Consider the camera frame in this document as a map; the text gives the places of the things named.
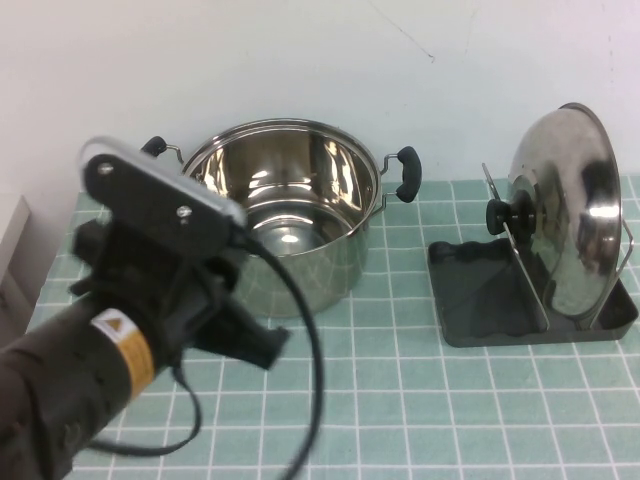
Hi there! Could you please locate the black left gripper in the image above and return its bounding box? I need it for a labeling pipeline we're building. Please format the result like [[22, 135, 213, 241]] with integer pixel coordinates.
[[69, 221, 292, 372]]

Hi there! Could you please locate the steel pot lid black knob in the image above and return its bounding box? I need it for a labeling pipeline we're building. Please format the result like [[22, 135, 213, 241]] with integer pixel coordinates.
[[486, 102, 624, 324]]

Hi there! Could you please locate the stainless steel cooking pot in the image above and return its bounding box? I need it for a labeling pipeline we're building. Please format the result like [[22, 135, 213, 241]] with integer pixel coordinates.
[[139, 117, 423, 320]]

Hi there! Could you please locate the white cabinet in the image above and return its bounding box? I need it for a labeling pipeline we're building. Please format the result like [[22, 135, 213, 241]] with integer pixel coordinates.
[[0, 195, 34, 336]]

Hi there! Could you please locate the green white checked tablecloth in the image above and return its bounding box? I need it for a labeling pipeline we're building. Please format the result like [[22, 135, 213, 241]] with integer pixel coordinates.
[[19, 177, 640, 480]]

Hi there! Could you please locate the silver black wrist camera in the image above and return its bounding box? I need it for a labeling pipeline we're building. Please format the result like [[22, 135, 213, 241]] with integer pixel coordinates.
[[78, 133, 249, 251]]

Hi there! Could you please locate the black cable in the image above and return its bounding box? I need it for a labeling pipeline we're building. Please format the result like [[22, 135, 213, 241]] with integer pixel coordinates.
[[92, 232, 330, 480]]

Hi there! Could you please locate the black tray wire lid rack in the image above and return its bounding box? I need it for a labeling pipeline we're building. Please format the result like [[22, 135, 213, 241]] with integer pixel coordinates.
[[428, 162, 640, 349]]

